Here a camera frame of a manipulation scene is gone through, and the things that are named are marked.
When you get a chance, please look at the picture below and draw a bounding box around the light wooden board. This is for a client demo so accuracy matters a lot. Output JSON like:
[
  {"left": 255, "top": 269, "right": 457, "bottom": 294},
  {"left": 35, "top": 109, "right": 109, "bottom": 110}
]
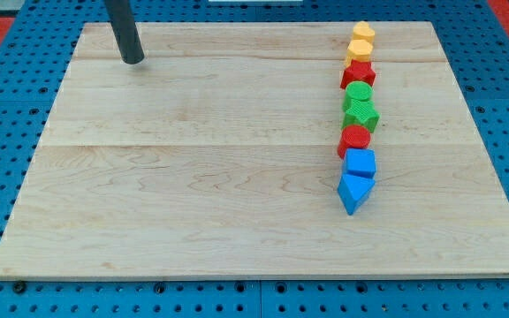
[{"left": 0, "top": 22, "right": 509, "bottom": 282}]

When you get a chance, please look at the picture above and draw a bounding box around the red cylinder block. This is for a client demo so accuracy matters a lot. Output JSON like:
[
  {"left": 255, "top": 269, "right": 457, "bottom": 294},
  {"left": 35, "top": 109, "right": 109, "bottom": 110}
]
[{"left": 337, "top": 125, "right": 371, "bottom": 158}]

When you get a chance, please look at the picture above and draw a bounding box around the blue triangle block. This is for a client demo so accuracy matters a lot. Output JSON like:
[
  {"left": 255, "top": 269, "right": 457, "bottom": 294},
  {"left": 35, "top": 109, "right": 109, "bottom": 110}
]
[{"left": 338, "top": 174, "right": 376, "bottom": 216}]

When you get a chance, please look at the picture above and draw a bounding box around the blue cube block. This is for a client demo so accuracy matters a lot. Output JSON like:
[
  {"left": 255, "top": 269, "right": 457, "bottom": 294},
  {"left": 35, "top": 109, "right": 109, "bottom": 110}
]
[{"left": 342, "top": 148, "right": 376, "bottom": 178}]

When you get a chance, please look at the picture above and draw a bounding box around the green star block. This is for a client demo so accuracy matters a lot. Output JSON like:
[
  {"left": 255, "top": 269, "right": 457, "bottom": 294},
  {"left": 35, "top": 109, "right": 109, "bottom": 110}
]
[{"left": 341, "top": 99, "right": 380, "bottom": 133}]

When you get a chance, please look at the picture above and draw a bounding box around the green cylinder block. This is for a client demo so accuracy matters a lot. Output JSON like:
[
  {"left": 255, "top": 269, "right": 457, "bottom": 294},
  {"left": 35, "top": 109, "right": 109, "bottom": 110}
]
[{"left": 342, "top": 80, "right": 373, "bottom": 111}]

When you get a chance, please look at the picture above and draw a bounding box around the red star block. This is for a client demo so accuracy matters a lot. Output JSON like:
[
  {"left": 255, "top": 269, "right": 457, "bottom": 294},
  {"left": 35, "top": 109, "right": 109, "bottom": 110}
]
[{"left": 339, "top": 60, "right": 376, "bottom": 89}]

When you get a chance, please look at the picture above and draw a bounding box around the yellow hexagon block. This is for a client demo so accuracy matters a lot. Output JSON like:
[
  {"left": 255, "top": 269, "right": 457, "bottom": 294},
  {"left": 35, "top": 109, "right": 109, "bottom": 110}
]
[{"left": 344, "top": 39, "right": 373, "bottom": 67}]

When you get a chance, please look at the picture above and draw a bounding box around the yellow heart block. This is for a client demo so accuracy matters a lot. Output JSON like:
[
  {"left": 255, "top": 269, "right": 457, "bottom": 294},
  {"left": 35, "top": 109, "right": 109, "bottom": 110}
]
[{"left": 352, "top": 21, "right": 376, "bottom": 44}]

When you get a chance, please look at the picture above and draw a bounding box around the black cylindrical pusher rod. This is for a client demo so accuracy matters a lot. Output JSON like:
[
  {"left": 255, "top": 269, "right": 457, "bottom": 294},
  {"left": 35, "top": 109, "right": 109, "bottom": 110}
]
[{"left": 103, "top": 0, "right": 145, "bottom": 64}]

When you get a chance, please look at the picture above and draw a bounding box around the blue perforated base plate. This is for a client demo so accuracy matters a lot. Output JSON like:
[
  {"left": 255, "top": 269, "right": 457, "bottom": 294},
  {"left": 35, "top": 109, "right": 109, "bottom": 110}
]
[{"left": 0, "top": 0, "right": 509, "bottom": 317}]

